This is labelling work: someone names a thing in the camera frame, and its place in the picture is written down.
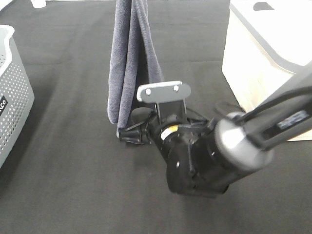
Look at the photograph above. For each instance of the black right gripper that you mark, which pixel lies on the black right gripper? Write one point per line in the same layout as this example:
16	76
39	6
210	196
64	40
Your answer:
176	137

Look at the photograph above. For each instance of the grey microfibre towel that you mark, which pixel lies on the grey microfibre towel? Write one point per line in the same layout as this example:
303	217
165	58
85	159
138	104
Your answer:
132	46

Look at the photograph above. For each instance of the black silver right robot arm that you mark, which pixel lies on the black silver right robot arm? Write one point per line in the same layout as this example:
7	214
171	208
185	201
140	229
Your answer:
245	141

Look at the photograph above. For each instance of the black table cloth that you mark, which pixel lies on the black table cloth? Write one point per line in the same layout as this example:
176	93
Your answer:
69	174

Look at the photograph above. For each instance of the grey perforated plastic basket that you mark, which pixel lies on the grey perforated plastic basket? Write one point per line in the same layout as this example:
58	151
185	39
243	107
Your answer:
16	94

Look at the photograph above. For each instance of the cream plastic storage basket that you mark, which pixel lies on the cream plastic storage basket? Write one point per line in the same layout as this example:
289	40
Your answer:
268	48

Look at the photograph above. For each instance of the white cylindrical object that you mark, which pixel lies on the white cylindrical object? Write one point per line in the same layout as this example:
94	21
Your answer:
38	3

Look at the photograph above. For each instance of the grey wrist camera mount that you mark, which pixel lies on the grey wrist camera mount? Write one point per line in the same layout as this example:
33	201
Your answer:
168	98

